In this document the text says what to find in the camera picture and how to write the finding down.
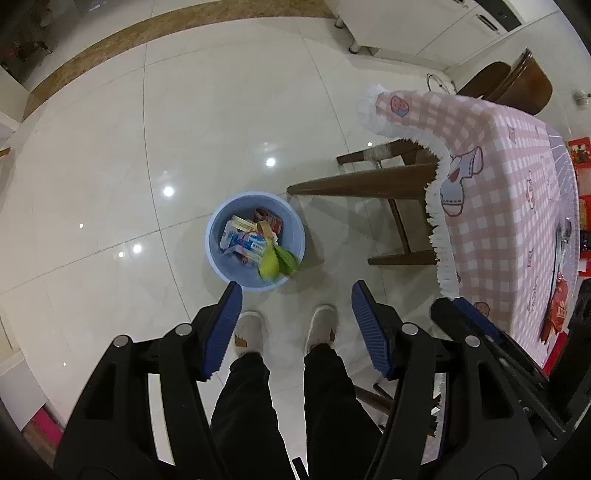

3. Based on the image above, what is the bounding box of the person's left white shoe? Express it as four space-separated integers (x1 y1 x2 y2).
233 310 265 358

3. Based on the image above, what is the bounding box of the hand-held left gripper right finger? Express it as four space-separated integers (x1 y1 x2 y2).
352 281 541 480

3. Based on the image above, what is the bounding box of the pink checked tablecloth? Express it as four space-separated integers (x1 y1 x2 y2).
358 84 581 370

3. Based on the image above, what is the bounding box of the red snack packet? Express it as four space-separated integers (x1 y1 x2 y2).
255 208 283 237

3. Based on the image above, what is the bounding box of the red crumpled wrapper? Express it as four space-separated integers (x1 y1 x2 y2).
539 272 572 343

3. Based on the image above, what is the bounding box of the wooden chair with curved back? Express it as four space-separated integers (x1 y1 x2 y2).
456 48 553 116

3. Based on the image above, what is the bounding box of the person's left leg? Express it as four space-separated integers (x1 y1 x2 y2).
210 353 296 480

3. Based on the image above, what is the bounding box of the person's white shoe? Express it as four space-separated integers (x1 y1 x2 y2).
305 305 339 352
233 310 265 358

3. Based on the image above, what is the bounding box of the person's leg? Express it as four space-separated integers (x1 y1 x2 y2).
210 353 296 480
302 344 385 480

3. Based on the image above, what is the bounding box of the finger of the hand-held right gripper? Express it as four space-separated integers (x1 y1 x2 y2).
431 298 468 343
454 298 570 435

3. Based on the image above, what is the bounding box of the white cabinet with black recess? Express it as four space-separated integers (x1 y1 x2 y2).
323 0 527 71

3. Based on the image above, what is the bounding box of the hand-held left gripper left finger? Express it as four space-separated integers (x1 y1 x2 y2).
54 281 243 480

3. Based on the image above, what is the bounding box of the pink box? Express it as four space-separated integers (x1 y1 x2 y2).
23 404 66 438

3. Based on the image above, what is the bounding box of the person's right white shoe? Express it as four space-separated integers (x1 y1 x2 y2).
305 305 339 352

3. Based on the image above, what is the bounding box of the person's right leg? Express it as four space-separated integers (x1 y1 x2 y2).
302 344 385 480

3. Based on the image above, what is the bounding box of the blue plastic basin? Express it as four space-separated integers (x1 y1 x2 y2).
205 193 306 291

